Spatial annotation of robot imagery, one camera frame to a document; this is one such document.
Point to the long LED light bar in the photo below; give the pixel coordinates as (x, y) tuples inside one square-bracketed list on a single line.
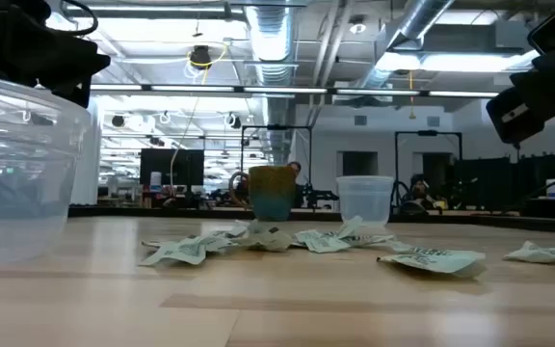
[(191, 88)]

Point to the white plastic bottle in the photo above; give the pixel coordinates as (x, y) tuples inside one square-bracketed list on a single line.
[(553, 190), (155, 183)]

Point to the black partition panel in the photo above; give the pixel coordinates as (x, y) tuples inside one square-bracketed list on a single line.
[(489, 178), (533, 176)]

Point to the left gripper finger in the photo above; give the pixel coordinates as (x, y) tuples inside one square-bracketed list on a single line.
[(32, 30), (58, 50)]

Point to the person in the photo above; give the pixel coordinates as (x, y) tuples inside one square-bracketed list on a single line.
[(421, 190), (297, 168)]

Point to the black background robot arm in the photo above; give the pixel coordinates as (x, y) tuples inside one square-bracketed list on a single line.
[(318, 195)]

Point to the round ceiling fixture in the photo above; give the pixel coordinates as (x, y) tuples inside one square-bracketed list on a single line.
[(357, 28)]

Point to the grey rectangular air duct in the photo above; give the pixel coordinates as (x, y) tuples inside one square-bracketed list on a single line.
[(475, 36)]

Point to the olive and teal ceramic mug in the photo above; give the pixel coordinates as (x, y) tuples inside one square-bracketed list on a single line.
[(272, 193)]

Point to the clear round plastic container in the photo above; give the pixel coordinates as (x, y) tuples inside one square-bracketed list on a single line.
[(17, 193), (365, 202)]

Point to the black aluminium table frame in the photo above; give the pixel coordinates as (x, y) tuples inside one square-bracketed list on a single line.
[(162, 211)]

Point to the black gantry frame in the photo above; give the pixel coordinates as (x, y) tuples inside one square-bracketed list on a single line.
[(427, 132), (277, 127)]

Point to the black computer monitor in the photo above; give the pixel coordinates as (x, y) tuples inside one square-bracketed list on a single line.
[(171, 166)]

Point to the black ceiling-hung camera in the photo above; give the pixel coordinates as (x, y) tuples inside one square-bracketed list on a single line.
[(201, 57)]

